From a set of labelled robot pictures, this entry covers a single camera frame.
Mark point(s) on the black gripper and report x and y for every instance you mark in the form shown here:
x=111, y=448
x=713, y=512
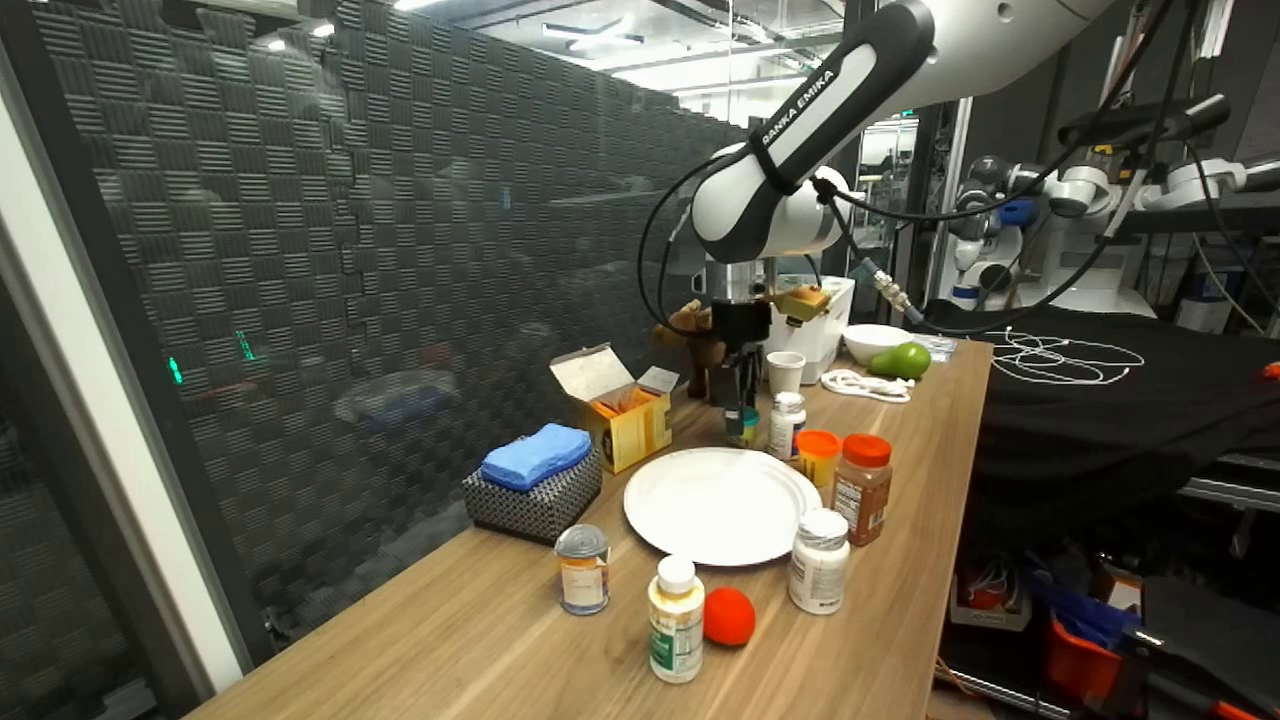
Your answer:
x=737, y=334

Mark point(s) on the small tub teal lid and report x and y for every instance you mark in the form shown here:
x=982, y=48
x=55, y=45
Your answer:
x=750, y=427

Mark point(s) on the white bottle blue label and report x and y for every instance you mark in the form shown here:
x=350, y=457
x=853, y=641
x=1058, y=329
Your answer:
x=787, y=421

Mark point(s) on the small tub orange lid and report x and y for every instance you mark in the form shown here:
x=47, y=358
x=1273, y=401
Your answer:
x=817, y=457

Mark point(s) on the spice jar orange lid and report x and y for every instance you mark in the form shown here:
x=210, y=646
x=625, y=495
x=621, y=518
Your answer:
x=863, y=484

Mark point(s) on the white pill bottle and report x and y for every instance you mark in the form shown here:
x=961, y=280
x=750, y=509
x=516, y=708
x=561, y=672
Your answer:
x=817, y=560

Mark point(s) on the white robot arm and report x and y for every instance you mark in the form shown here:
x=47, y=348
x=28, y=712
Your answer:
x=759, y=200

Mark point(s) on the white paper plate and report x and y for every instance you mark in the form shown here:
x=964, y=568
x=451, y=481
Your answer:
x=717, y=507

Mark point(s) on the brown plush moose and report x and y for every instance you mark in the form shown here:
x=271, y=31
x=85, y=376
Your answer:
x=689, y=329

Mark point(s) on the white paper cup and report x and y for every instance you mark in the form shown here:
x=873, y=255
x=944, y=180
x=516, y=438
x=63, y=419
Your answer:
x=787, y=368

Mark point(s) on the white grey appliance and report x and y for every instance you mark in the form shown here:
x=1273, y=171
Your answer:
x=820, y=339

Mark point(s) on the white bowl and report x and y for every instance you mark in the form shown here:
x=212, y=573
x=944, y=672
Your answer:
x=873, y=339

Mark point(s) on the yellow cardboard box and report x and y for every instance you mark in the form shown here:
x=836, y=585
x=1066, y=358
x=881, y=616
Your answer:
x=625, y=419

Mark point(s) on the green fruit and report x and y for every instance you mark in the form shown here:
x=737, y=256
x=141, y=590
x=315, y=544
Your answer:
x=906, y=362

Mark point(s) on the small clear jar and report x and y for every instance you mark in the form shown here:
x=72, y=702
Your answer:
x=581, y=560

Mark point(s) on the cream bottle white cap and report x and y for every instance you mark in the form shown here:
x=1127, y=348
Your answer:
x=673, y=620

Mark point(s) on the red ball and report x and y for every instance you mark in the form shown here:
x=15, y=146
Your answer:
x=730, y=616

